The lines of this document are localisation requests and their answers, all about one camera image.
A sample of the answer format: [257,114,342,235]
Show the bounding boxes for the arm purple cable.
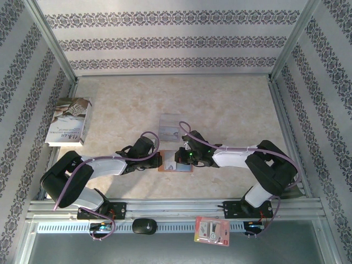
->
[178,122,301,240]
[53,131,162,242]

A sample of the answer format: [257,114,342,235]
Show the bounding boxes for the grey metal shelf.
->
[16,219,339,264]

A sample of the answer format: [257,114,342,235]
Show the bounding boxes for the clear plastic card tray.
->
[159,113,182,142]

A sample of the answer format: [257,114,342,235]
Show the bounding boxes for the aluminium rear rail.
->
[75,73,272,79]

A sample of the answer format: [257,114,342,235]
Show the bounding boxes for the black computer mouse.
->
[131,217,157,235]

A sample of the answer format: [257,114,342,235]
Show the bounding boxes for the red USB blister pack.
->
[194,216,230,248]

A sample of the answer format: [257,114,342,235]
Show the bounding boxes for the perforated white cable duct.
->
[37,221,265,234]

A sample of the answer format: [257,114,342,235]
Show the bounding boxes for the aluminium frame post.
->
[268,0,322,83]
[23,0,79,83]

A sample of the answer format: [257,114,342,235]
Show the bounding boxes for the aluminium mounting rail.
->
[26,199,323,221]

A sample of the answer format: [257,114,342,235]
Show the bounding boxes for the white paperback book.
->
[45,96,94,148]

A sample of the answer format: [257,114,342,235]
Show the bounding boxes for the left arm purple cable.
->
[53,131,162,242]

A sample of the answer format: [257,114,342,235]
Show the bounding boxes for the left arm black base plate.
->
[76,202,127,221]

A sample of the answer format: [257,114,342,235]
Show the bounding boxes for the tan leather card holder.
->
[158,150,194,173]

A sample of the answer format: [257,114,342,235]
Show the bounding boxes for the aluminium side rail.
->
[37,79,79,201]
[268,76,313,199]

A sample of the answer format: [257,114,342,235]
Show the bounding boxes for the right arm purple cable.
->
[178,122,301,240]

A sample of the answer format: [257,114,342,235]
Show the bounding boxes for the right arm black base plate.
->
[223,200,274,220]

